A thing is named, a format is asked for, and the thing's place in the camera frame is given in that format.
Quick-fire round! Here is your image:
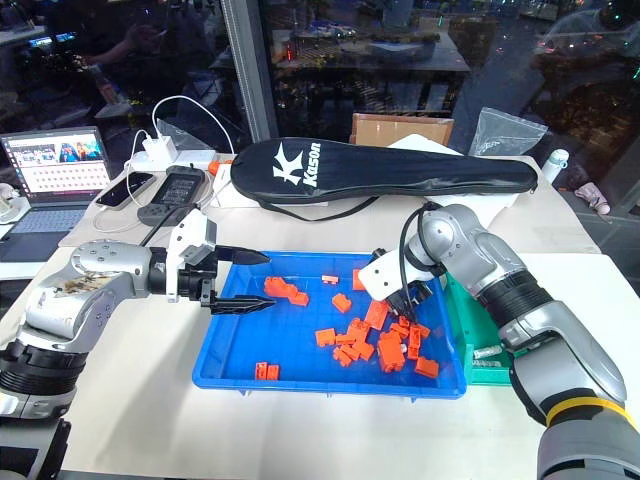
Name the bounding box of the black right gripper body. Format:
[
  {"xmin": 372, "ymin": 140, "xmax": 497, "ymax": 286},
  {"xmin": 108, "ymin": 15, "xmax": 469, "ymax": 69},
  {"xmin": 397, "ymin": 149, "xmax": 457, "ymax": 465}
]
[{"xmin": 386, "ymin": 279, "xmax": 435, "ymax": 318}]

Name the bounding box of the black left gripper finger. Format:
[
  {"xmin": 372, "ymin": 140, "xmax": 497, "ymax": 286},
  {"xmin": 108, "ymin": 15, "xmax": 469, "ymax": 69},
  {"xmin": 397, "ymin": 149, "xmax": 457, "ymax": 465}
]
[
  {"xmin": 199, "ymin": 294, "xmax": 278, "ymax": 316},
  {"xmin": 215, "ymin": 244, "xmax": 272, "ymax": 267}
]

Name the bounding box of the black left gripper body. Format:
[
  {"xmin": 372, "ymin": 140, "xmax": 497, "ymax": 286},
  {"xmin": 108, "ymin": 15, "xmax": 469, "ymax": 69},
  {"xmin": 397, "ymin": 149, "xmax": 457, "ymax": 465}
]
[{"xmin": 177, "ymin": 248, "xmax": 220, "ymax": 308}]

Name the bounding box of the blue plastic bin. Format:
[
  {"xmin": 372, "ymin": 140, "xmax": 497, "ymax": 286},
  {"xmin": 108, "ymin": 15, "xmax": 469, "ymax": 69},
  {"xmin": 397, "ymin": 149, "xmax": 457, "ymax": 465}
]
[{"xmin": 192, "ymin": 249, "xmax": 470, "ymax": 401}]

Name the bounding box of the green plastic bin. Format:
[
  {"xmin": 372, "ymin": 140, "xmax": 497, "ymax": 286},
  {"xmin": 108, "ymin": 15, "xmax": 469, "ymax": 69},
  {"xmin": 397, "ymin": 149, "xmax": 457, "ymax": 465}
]
[{"xmin": 441, "ymin": 272, "xmax": 517, "ymax": 389}]

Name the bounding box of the flat orange plastic block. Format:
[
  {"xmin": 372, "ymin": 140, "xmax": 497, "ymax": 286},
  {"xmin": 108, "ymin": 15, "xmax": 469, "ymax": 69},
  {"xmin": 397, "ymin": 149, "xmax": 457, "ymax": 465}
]
[{"xmin": 364, "ymin": 299, "xmax": 391, "ymax": 330}]

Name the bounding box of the large orange plastic block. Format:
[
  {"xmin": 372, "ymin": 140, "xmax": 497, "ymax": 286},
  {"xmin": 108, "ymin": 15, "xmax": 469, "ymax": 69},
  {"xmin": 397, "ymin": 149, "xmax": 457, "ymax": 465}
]
[
  {"xmin": 376, "ymin": 331, "xmax": 407, "ymax": 374},
  {"xmin": 262, "ymin": 275, "xmax": 297, "ymax": 300}
]

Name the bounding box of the white flat box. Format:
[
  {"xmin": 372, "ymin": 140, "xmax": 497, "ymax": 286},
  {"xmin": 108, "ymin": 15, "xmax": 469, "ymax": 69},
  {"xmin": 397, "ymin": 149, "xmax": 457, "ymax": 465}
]
[{"xmin": 208, "ymin": 159, "xmax": 242, "ymax": 209}]

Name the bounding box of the black power adapter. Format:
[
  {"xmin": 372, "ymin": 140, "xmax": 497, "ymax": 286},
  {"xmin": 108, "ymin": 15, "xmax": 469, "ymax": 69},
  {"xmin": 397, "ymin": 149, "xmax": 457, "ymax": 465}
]
[{"xmin": 136, "ymin": 165, "xmax": 207, "ymax": 227}]

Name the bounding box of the white power strip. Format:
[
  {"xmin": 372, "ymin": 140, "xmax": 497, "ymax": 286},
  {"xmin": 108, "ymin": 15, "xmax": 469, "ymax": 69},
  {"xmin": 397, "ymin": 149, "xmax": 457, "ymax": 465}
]
[{"xmin": 129, "ymin": 149, "xmax": 218, "ymax": 175}]

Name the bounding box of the black smartphone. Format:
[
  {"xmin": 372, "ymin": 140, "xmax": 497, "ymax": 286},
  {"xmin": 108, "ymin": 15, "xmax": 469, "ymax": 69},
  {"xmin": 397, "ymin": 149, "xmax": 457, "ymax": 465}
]
[{"xmin": 94, "ymin": 170, "xmax": 157, "ymax": 208}]

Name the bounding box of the black Kason racket bag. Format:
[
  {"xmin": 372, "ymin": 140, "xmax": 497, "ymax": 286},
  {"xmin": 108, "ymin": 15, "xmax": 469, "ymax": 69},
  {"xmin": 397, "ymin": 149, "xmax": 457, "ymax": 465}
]
[{"xmin": 229, "ymin": 135, "xmax": 541, "ymax": 223}]

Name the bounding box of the brown cardboard box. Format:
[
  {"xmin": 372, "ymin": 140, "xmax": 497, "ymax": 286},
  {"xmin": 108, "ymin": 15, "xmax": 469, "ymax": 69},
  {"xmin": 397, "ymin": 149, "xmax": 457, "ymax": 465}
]
[{"xmin": 350, "ymin": 112, "xmax": 455, "ymax": 149}]

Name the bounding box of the open laptop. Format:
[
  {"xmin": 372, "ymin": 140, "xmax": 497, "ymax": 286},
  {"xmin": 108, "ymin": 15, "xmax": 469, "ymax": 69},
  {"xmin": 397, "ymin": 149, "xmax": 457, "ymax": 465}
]
[{"xmin": 0, "ymin": 126, "xmax": 113, "ymax": 264}]

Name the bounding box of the clear plastic zip bag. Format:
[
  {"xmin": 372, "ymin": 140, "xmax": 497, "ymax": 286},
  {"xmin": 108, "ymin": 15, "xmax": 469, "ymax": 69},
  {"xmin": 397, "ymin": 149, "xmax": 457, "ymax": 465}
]
[{"xmin": 468, "ymin": 105, "xmax": 550, "ymax": 162}]

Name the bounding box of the white bottle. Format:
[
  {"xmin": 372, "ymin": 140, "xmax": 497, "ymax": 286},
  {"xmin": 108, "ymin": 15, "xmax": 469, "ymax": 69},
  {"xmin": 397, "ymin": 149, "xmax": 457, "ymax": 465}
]
[{"xmin": 540, "ymin": 148, "xmax": 571, "ymax": 186}]

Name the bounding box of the white round object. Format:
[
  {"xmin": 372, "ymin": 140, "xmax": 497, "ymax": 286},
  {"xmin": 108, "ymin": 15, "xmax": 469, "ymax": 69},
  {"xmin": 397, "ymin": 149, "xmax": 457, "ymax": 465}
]
[{"xmin": 0, "ymin": 182, "xmax": 25, "ymax": 225}]

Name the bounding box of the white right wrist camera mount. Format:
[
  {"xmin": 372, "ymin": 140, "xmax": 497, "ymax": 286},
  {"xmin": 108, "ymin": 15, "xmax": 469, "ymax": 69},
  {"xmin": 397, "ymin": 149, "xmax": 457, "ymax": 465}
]
[{"xmin": 357, "ymin": 248, "xmax": 445, "ymax": 303}]

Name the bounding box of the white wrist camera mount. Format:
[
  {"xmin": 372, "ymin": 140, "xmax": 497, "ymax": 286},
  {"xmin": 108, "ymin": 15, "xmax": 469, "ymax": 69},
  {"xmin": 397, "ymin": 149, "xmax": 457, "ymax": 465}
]
[
  {"xmin": 167, "ymin": 207, "xmax": 220, "ymax": 304},
  {"xmin": 357, "ymin": 248, "xmax": 445, "ymax": 303}
]

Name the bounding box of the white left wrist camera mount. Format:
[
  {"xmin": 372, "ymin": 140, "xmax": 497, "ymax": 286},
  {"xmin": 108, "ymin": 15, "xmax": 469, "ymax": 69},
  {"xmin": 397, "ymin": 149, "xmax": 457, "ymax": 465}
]
[{"xmin": 167, "ymin": 207, "xmax": 220, "ymax": 304}]

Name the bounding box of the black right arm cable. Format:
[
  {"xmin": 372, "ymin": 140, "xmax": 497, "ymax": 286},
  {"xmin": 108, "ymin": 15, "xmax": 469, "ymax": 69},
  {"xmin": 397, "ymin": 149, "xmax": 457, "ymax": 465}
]
[{"xmin": 397, "ymin": 201, "xmax": 437, "ymax": 322}]

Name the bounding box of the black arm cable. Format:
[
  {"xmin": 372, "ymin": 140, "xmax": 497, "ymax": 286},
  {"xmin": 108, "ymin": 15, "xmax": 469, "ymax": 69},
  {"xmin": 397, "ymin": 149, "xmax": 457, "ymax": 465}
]
[
  {"xmin": 138, "ymin": 203, "xmax": 197, "ymax": 247},
  {"xmin": 397, "ymin": 201, "xmax": 437, "ymax": 322}
]

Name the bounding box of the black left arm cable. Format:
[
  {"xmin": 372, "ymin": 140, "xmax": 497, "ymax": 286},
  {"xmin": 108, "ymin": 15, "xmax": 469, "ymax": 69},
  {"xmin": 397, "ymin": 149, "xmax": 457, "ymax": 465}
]
[{"xmin": 138, "ymin": 203, "xmax": 197, "ymax": 247}]

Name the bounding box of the white wall charger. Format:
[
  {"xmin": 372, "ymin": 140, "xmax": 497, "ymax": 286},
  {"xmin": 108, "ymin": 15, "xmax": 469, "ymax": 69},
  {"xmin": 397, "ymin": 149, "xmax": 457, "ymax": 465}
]
[{"xmin": 141, "ymin": 136, "xmax": 180, "ymax": 164}]

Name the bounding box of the white charging cable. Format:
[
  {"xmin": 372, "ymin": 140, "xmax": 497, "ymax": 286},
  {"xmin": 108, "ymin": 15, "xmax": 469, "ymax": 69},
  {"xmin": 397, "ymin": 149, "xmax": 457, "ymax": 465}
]
[{"xmin": 93, "ymin": 95, "xmax": 237, "ymax": 234}]

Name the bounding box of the grey window frame post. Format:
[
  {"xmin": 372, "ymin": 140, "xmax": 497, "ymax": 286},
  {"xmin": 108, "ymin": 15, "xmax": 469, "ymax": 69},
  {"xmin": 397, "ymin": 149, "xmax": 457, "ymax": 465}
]
[{"xmin": 218, "ymin": 0, "xmax": 280, "ymax": 152}]

